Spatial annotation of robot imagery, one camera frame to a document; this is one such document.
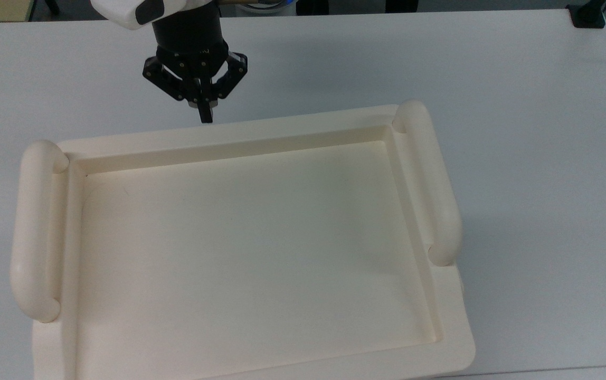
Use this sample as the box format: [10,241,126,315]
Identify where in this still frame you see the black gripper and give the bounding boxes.
[143,4,249,125]

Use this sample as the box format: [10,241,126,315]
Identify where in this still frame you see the cream plastic tray with handles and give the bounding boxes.
[10,100,477,380]

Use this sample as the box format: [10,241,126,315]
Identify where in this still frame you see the cream rounded cabinet handle bar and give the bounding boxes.
[10,140,70,324]

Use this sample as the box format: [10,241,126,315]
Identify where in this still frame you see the black table clamp mount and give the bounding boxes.
[566,0,606,29]

